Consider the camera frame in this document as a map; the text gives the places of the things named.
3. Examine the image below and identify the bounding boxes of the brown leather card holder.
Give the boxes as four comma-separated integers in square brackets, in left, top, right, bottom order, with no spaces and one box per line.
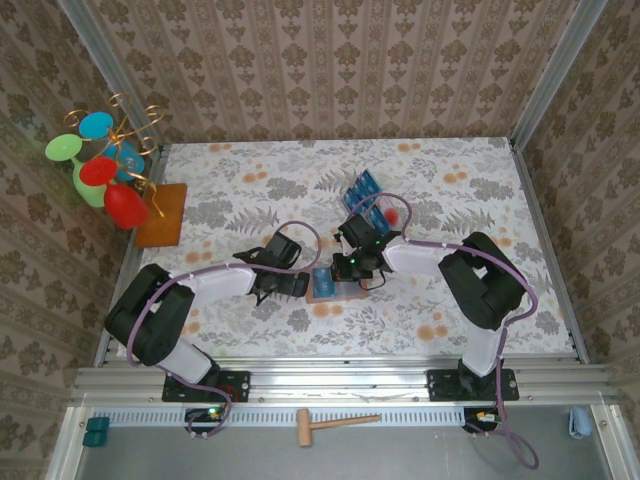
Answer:
[305,267,374,305]

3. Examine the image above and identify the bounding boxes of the clear plastic card tray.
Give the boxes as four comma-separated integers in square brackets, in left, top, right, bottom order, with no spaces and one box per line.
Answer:
[339,169,404,236]

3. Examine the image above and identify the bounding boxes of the white card with red circle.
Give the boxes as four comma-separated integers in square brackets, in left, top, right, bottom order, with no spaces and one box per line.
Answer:
[377,199,403,226]

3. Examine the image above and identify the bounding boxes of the floral patterned table cover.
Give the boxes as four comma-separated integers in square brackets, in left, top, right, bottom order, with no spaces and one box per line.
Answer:
[117,137,576,359]

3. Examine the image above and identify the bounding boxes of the wooden mallet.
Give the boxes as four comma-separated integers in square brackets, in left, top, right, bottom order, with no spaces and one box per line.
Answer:
[295,408,382,448]

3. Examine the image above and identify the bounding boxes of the small controller board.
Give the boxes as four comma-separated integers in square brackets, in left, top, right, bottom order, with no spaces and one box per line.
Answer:
[185,407,227,435]
[462,407,502,434]

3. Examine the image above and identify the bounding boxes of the red plastic goblet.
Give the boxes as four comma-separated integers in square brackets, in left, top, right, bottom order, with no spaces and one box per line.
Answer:
[79,156,150,230]

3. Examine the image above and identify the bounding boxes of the grey metal shelf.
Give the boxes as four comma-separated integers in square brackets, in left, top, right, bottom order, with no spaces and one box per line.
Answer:
[47,403,640,480]

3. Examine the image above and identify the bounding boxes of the green plastic goblet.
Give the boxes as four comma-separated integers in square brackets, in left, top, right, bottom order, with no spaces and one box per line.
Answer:
[44,133,109,209]

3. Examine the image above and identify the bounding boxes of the blue plastic goblet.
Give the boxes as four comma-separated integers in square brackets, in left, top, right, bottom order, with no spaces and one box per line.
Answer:
[78,110,146,176]

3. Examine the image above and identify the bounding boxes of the light blue cloth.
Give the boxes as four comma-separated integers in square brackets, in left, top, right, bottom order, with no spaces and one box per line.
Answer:
[568,407,592,440]

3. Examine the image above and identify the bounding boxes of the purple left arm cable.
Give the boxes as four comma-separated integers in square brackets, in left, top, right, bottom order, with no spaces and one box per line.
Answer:
[126,219,322,441]

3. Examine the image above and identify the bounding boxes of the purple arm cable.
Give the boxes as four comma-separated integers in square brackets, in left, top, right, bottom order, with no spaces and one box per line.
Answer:
[126,219,322,441]
[349,192,541,471]

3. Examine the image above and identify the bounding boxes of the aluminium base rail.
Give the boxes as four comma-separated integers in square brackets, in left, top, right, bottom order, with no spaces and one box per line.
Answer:
[72,355,615,405]

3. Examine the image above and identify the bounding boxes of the gold wire rack wooden base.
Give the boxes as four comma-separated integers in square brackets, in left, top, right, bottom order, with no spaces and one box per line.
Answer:
[63,92,189,249]

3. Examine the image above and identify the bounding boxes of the white slotted cable duct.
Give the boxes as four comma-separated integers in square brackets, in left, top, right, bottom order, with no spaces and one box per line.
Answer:
[92,405,476,426]

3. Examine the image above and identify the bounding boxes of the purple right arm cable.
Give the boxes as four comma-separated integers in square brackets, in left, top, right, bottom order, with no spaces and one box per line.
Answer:
[349,192,541,471]

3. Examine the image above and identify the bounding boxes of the aluminium table side rail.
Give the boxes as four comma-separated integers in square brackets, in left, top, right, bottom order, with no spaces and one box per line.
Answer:
[507,137,592,365]
[93,143,171,370]

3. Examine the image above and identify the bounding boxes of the aluminium frame post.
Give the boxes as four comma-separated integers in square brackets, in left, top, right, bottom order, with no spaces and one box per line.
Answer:
[509,0,609,149]
[57,0,167,150]

